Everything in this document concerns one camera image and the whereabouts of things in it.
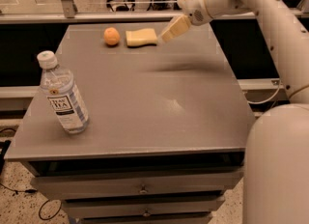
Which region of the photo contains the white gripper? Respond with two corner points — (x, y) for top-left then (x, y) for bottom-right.
(160, 0), (212, 42)

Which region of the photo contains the yellow sponge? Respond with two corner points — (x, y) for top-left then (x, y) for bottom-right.
(126, 28), (157, 47)

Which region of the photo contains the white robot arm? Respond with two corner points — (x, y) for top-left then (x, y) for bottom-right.
(161, 0), (309, 224)

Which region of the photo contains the orange fruit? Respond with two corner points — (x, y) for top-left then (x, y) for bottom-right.
(103, 27), (120, 46)

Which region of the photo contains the grey drawer cabinet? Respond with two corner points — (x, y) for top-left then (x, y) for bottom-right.
(7, 24), (254, 224)

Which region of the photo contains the clear tea bottle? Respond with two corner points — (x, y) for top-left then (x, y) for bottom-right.
(37, 50), (89, 134)

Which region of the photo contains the white cable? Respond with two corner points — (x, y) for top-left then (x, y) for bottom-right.
(246, 79), (309, 106)

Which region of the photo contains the metal window rail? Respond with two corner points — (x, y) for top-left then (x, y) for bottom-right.
(0, 7), (309, 25)

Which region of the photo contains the black floor cable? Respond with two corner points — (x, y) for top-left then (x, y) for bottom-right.
(0, 127), (63, 221)

